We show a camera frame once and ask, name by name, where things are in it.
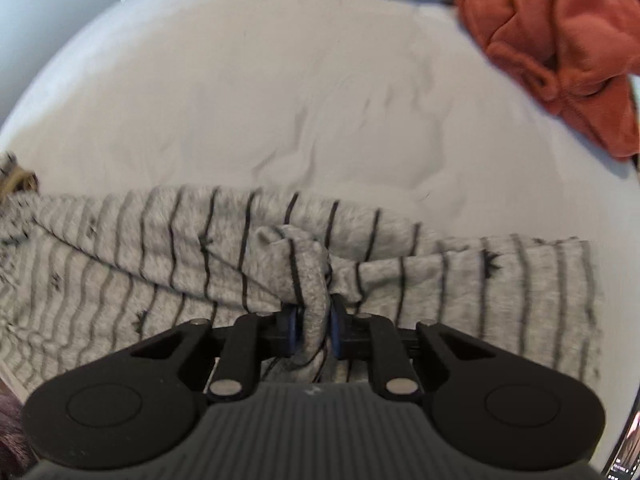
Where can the bed with grey sheet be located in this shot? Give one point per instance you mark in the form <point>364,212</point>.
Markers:
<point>381,103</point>

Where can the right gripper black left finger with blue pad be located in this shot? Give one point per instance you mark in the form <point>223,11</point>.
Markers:
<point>140,402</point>

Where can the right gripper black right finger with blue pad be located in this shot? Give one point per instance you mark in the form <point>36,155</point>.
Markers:
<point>489,404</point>

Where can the orange fleece blanket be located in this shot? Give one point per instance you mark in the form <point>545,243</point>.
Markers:
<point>576,58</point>

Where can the grey striped pyjama garment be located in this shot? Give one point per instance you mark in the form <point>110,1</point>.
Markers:
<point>85,276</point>

